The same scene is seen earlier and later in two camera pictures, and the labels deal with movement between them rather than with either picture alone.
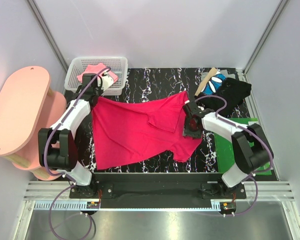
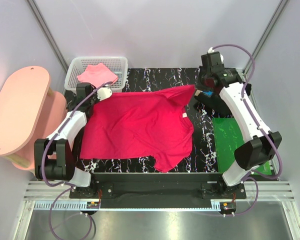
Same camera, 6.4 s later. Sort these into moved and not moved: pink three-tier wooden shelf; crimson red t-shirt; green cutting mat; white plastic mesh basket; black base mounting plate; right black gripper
Moved: crimson red t-shirt; right black gripper
Not moved: white plastic mesh basket; black base mounting plate; pink three-tier wooden shelf; green cutting mat
